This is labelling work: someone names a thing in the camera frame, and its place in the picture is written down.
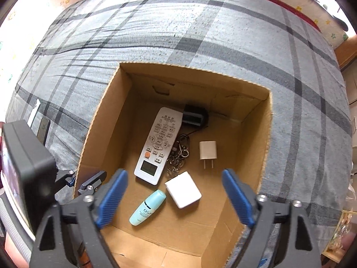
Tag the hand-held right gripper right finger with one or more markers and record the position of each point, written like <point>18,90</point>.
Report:
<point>237,198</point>

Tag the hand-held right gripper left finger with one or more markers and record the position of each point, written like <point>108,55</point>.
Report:
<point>111,198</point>

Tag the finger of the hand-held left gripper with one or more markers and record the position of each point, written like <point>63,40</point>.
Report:
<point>65,180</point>
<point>92,182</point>

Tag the teal cosmetic bottle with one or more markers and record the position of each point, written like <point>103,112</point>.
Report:
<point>146,209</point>

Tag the large white charger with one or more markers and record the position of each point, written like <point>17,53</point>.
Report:
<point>182,189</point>

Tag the small white charger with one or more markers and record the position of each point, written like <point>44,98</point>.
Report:
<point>207,150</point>

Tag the white remote control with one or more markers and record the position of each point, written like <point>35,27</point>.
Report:
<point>159,145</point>

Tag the key bunch with blue fob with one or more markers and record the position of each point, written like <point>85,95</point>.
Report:
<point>181,150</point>

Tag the cardboard box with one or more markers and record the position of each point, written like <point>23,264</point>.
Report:
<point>228,122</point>

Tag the black smartphone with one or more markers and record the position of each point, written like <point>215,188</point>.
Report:
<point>44,131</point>

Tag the white smartphone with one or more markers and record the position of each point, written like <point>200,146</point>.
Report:
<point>33,114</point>

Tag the wooden shelf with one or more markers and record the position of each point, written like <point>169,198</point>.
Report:
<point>339,229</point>

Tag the grey plaid bedsheet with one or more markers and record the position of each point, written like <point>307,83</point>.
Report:
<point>195,33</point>

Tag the brown wooden board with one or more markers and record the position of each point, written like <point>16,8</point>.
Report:
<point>347,53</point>

